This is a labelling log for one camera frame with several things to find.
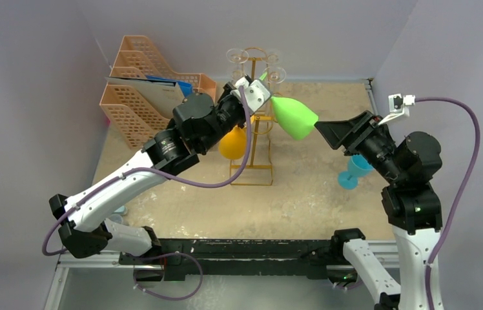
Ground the blue plastic goblet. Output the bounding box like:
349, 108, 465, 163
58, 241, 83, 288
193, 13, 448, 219
337, 154, 374, 190

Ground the yellow plastic goblet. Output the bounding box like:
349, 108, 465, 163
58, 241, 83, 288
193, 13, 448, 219
218, 126, 247, 160

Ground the green plastic goblet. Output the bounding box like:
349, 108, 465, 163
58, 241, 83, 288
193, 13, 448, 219
270, 96, 319, 141

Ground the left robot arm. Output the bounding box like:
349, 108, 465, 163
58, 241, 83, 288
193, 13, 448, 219
49, 79, 271, 264

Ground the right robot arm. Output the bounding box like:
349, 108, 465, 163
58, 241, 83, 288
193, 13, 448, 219
315, 111, 443, 309

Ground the blue folder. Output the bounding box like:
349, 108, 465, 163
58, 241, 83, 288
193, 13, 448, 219
145, 76, 194, 98

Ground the grey paper folder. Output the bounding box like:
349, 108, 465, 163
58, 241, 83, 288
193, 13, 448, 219
105, 77, 185, 119

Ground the peach plastic file organizer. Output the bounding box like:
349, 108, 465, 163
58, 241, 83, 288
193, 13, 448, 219
99, 36, 216, 149

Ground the blue small container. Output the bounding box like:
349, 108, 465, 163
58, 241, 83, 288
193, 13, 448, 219
113, 205, 128, 216

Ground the small clear plastic cup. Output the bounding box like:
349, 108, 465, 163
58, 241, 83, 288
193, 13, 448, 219
107, 214, 125, 225

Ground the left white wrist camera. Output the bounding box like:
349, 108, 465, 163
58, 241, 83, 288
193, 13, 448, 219
230, 76, 272, 116

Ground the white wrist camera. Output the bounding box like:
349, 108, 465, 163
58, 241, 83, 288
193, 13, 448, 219
379, 94, 416, 125
230, 76, 272, 116

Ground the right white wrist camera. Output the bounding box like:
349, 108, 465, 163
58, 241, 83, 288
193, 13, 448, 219
379, 94, 416, 125

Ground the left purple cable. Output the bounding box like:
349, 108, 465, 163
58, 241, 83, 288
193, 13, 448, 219
42, 85, 253, 256

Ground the gold wire wine glass rack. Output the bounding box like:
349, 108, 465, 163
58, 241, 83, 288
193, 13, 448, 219
232, 46, 276, 186

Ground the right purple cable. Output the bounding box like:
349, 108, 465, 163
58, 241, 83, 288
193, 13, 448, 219
415, 97, 481, 310

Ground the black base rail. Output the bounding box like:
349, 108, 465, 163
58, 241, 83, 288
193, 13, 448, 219
119, 238, 358, 285

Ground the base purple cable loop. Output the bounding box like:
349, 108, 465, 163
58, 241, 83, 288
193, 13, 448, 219
133, 252, 204, 301

